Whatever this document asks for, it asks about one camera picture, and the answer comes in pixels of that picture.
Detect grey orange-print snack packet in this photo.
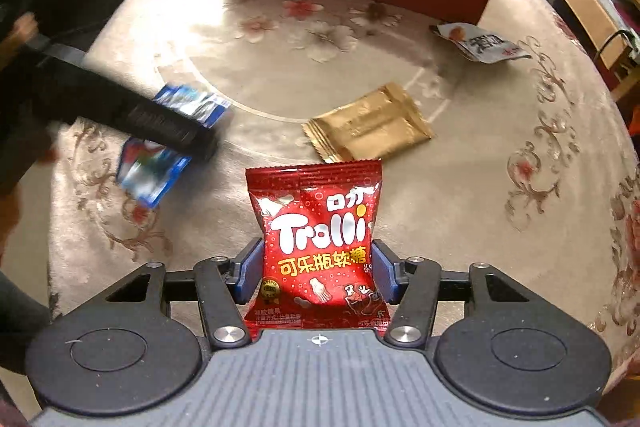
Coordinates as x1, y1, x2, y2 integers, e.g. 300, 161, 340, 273
432, 21, 533, 65

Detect blue cookie packet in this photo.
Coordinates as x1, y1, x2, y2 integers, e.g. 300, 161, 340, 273
117, 83, 233, 208

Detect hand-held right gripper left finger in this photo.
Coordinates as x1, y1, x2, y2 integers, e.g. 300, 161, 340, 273
82, 238, 265, 351

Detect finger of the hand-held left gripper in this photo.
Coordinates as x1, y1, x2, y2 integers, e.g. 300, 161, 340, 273
40, 44, 219, 163

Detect red gummy candy packet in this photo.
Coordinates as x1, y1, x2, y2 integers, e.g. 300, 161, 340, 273
245, 158, 392, 342

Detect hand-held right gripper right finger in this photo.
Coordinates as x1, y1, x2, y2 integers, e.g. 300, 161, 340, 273
372, 239, 543, 350

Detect gold snack packet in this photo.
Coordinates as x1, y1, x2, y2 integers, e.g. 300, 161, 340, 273
301, 83, 435, 164

